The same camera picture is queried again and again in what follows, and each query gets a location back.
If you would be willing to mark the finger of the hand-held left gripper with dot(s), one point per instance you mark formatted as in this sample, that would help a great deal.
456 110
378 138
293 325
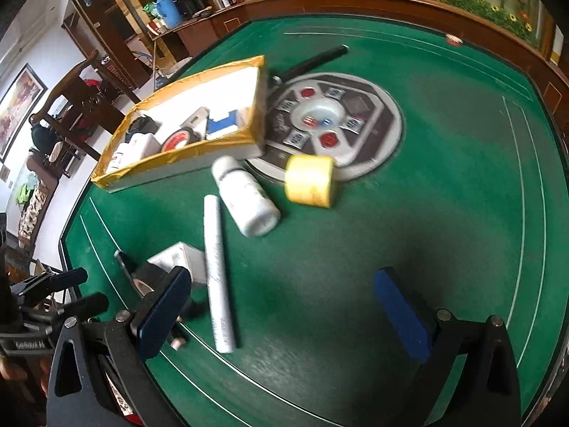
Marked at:
84 304
66 276

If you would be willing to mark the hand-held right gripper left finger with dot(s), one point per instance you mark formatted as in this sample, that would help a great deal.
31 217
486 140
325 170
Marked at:
164 311

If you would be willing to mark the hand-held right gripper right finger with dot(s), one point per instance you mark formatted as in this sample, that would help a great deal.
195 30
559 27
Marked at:
402 311

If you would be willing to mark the white grey-label bottle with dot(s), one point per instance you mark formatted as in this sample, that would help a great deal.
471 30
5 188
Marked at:
144 146

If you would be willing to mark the small black fan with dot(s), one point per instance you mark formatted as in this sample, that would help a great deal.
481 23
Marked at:
142 124

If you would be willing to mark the white wall switch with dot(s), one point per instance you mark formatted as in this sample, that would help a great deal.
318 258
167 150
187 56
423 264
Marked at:
195 120

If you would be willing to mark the blue and white medicine box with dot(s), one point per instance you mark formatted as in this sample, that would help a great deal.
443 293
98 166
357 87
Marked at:
222 124

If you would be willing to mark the yellow-taped white foam box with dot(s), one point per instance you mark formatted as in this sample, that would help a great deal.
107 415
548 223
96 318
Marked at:
213 91

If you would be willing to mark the white barcode carton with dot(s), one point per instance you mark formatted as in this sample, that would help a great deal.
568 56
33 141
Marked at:
186 253

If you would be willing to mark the white marker pen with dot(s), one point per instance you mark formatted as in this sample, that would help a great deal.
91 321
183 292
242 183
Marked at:
218 275

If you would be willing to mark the patterned sofa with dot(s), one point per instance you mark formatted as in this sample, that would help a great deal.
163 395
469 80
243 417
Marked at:
38 209

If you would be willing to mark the large white green-label bottle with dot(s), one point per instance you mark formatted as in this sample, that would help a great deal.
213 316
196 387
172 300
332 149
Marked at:
244 200

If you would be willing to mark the yellow tape roll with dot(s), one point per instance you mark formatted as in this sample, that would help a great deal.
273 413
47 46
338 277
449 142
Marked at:
309 182

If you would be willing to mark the framed landscape painting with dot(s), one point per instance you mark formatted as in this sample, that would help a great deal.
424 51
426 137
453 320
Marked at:
22 106

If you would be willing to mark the black electrical tape roll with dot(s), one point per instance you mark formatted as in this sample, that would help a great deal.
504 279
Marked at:
195 132

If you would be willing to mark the mahjong table control panel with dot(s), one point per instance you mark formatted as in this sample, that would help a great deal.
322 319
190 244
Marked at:
378 129

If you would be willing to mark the dark wooden chair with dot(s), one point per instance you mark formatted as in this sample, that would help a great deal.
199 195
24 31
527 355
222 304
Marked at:
66 84

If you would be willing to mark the tall wooden glass cabinet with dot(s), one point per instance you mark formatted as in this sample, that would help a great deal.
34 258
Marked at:
111 18

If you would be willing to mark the black pen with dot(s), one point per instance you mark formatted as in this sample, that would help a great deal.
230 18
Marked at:
320 55

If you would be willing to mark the wooden sideboard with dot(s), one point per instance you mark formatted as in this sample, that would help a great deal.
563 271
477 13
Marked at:
200 35

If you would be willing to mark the blue thermos jug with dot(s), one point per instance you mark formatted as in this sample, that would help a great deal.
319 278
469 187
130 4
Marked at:
169 9

